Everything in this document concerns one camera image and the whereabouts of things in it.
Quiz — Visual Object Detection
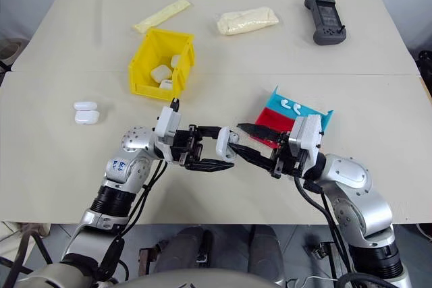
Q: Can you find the dark grey rounded shape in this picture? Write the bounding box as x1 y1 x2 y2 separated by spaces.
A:
153 225 214 272
247 225 285 276

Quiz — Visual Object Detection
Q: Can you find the brown metal bracket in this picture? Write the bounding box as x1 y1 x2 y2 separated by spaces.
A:
137 239 170 272

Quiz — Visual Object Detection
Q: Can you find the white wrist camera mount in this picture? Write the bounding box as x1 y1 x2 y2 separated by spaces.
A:
154 105 184 152
289 114 324 165

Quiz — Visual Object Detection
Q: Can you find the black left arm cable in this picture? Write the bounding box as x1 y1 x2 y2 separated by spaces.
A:
95 158 169 284

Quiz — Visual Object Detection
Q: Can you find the cream filled plastic bag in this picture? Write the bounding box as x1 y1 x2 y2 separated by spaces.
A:
216 6 281 37

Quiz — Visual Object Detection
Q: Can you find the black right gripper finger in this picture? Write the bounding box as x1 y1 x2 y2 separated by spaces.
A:
236 122 284 149
229 142 276 171

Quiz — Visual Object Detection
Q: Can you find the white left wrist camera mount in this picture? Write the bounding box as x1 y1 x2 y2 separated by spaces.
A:
154 105 184 152

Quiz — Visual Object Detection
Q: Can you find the yellow plastic bin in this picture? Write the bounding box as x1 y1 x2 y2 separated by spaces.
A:
128 28 196 102

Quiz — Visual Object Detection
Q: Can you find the grey round roll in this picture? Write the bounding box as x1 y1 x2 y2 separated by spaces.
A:
0 35 23 63

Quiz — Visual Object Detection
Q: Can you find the black metal frame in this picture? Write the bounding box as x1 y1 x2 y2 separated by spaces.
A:
0 225 55 277

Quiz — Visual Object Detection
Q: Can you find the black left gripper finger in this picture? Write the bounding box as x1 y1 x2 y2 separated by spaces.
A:
194 125 224 141
186 158 236 173

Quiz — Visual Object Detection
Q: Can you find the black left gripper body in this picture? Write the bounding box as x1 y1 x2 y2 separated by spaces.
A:
170 125 204 169

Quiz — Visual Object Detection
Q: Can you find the grey handheld remote controller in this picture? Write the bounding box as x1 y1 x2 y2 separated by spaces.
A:
304 0 348 46

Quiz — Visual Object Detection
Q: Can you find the long yellow plastic packet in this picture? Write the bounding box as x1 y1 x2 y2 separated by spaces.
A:
132 0 193 34

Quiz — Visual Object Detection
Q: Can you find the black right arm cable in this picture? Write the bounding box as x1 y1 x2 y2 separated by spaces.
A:
293 166 355 288

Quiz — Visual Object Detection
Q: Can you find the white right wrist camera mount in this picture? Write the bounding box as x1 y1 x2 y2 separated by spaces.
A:
289 114 324 165

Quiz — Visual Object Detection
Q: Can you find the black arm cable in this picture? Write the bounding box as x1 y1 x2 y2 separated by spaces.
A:
293 166 355 288
95 158 169 284

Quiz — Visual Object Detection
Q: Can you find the red foam pad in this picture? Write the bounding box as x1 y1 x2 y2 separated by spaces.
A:
254 107 298 149

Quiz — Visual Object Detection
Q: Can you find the thin white cable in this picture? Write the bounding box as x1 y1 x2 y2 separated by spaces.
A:
286 275 340 286

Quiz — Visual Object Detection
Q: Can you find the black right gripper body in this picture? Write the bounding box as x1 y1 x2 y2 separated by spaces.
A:
269 131 307 180

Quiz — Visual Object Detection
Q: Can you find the dark round object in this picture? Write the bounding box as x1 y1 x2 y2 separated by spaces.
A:
417 49 432 77

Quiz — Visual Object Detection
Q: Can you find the grey metal bracket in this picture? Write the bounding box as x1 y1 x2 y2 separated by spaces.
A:
304 239 340 277

